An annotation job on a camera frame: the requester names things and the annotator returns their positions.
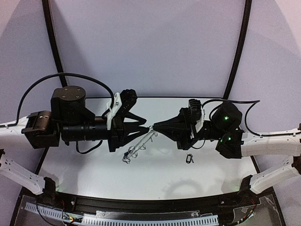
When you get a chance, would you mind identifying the metal ring disc with keyrings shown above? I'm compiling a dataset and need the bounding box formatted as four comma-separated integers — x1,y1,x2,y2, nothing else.
122,125,158,164

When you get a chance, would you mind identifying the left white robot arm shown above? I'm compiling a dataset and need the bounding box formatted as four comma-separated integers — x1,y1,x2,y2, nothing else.
0,86,149,154

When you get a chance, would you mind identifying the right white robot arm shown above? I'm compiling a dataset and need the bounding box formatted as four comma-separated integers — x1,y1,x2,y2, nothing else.
152,99,301,196

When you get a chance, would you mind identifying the black tag key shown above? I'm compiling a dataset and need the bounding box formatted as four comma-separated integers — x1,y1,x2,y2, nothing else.
185,153,194,164

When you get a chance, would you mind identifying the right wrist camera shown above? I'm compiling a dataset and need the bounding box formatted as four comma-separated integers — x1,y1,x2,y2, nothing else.
188,99,205,139

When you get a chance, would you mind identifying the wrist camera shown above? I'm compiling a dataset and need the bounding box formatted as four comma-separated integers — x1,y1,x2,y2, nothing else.
188,99,205,139
104,89,137,130

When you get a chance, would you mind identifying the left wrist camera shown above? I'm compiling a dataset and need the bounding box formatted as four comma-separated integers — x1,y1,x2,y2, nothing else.
104,89,137,130

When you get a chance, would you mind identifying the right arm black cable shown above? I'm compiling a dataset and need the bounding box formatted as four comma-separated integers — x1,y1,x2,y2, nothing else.
202,98,301,137

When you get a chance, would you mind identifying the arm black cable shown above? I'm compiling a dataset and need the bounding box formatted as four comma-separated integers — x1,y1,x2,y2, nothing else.
202,98,301,137
0,73,117,128

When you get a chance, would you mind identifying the right black frame post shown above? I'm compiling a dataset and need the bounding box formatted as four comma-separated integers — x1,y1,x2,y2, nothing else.
223,0,252,99

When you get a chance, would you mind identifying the black frame post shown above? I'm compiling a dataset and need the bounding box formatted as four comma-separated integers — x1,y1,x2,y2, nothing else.
223,0,252,99
41,0,63,73

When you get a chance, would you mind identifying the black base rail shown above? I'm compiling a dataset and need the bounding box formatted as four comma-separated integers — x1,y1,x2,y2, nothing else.
53,192,244,213

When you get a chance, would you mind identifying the white slotted cable duct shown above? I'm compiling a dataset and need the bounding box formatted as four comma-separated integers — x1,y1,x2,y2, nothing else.
22,202,219,226

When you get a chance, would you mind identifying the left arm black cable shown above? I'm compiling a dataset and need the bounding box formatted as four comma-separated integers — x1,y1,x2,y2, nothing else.
0,73,117,128

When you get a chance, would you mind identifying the left black frame post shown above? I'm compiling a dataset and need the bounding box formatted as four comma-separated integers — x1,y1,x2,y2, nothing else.
41,0,63,73

